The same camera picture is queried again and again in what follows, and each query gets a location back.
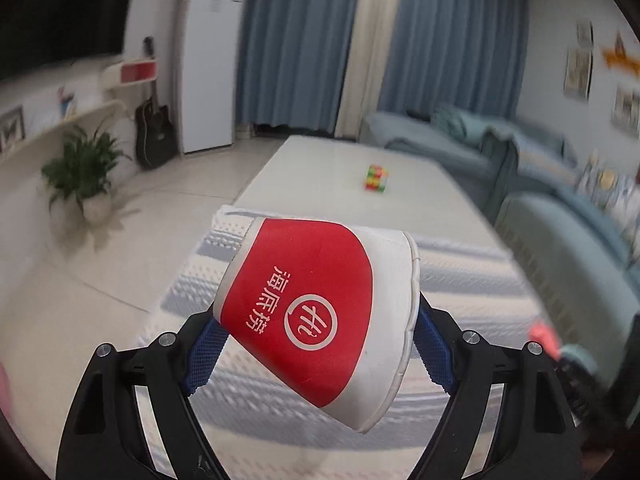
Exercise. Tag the small framed wall picture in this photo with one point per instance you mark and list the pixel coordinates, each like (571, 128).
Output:
(584, 34)

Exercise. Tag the teal sofa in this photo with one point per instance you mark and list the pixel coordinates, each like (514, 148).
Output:
(550, 220)

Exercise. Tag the long white wall shelf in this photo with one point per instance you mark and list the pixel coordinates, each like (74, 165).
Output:
(60, 127)

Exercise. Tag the colourful books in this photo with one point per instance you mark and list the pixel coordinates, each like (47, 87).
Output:
(67, 104)

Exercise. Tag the orange wall decoration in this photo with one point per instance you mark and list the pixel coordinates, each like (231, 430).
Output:
(620, 55)

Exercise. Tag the teal sofa cushion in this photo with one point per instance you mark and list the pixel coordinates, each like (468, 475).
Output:
(452, 122)

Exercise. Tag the framed picture on shelf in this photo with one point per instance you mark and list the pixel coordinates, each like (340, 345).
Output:
(11, 129)

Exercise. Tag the green potted plant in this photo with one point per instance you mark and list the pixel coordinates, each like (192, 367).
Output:
(82, 170)

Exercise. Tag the blue curtain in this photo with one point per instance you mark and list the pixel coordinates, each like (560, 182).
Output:
(450, 35)
(300, 35)

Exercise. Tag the striped grey table mat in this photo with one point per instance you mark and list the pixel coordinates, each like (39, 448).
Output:
(280, 410)

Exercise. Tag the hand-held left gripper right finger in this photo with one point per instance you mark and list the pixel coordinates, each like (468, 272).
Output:
(435, 350)

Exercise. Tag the beige curtain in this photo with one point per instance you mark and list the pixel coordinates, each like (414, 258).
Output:
(370, 50)

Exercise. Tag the floral printed pillow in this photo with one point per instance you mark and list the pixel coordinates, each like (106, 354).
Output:
(607, 190)

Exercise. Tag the red and white wall shelf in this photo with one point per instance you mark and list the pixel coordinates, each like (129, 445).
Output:
(135, 72)

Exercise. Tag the red and white paper cup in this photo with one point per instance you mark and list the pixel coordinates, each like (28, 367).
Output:
(310, 300)

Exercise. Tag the white refrigerator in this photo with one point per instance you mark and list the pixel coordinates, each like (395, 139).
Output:
(212, 60)

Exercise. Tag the black wall television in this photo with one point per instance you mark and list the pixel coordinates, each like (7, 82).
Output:
(55, 20)

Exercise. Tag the white coffee table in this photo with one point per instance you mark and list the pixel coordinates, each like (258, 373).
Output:
(320, 175)

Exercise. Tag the colourful puzzle cube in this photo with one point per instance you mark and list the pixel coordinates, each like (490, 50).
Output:
(376, 179)

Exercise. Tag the pink red object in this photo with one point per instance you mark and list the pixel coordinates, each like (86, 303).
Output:
(544, 340)

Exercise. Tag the small black figurine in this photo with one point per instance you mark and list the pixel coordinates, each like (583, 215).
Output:
(148, 46)

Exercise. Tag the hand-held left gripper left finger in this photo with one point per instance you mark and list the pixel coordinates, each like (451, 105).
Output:
(205, 355)

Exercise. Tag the black acoustic guitar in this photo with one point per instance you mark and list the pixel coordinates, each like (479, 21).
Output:
(155, 130)

